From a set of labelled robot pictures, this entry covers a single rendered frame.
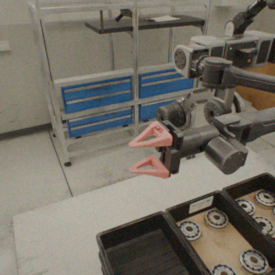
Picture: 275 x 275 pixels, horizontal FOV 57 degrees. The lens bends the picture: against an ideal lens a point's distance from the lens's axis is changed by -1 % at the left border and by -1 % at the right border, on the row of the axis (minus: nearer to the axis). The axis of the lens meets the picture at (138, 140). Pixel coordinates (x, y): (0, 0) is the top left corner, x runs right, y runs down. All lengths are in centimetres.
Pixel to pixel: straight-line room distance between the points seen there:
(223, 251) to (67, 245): 70
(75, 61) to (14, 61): 69
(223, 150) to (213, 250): 70
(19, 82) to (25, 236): 224
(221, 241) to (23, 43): 279
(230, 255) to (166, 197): 50
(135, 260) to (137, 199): 47
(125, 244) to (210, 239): 36
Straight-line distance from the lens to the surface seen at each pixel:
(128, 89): 273
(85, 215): 143
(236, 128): 61
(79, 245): 132
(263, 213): 137
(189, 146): 54
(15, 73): 332
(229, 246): 119
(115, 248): 114
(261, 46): 140
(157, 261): 110
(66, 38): 330
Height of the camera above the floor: 177
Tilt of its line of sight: 34 degrees down
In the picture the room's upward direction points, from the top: straight up
